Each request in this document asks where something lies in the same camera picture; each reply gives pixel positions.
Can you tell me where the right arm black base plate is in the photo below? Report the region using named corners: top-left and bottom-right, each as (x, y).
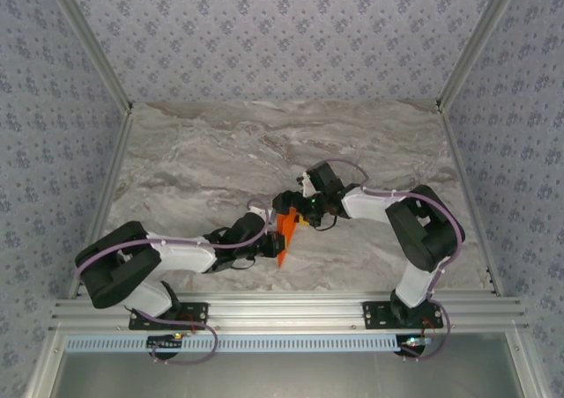
top-left (361, 300), bottom-right (444, 331)

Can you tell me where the orange paper sheet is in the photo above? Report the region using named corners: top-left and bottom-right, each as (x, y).
top-left (275, 210), bottom-right (301, 270)

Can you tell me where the gripper thin black cable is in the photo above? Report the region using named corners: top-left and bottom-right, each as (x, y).
top-left (314, 214), bottom-right (339, 232)
top-left (205, 225), bottom-right (257, 276)

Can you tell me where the slotted pale cable duct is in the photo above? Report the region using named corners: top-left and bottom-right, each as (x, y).
top-left (64, 335), bottom-right (400, 354)

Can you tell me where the aluminium mounting rail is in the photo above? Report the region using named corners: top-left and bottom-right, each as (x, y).
top-left (48, 290), bottom-right (530, 334)

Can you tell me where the left gripper thin black cable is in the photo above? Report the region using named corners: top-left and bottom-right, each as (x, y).
top-left (205, 225), bottom-right (257, 276)

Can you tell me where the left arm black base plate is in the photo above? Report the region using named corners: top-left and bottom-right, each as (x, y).
top-left (128, 300), bottom-right (211, 331)

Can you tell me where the right gripper thin black cable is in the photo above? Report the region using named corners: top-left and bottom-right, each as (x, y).
top-left (314, 214), bottom-right (339, 232)

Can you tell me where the aluminium table side rail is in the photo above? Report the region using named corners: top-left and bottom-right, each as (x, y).
top-left (65, 109), bottom-right (136, 300)
top-left (440, 109), bottom-right (506, 297)

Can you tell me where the aluminium frame post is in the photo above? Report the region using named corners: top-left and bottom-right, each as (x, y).
top-left (435, 0), bottom-right (525, 113)
top-left (41, 0), bottom-right (136, 115)

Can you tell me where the shiny metal panel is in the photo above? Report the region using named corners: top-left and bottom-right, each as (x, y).
top-left (48, 351), bottom-right (530, 398)

